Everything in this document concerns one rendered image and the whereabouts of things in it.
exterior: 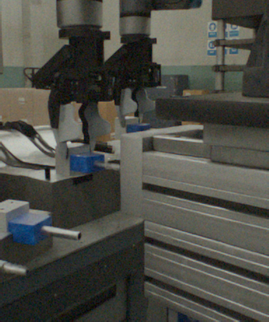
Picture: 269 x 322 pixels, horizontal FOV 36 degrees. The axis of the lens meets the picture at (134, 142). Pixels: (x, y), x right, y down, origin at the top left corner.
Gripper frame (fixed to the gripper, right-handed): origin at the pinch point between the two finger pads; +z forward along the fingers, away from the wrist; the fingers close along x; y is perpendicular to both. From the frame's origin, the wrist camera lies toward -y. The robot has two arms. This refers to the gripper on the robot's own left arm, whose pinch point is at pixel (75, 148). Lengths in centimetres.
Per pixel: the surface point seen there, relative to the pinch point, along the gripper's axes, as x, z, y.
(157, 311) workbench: 20.5, 39.6, 2.9
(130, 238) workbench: 4.5, 15.7, 8.8
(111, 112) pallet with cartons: 356, 37, -322
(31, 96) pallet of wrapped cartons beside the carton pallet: 246, 11, -346
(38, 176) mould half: -5.7, 4.2, -3.0
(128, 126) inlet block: 27.0, -0.5, -10.6
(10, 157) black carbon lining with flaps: 1.0, 4.3, -21.4
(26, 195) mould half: -7.0, 7.7, -4.8
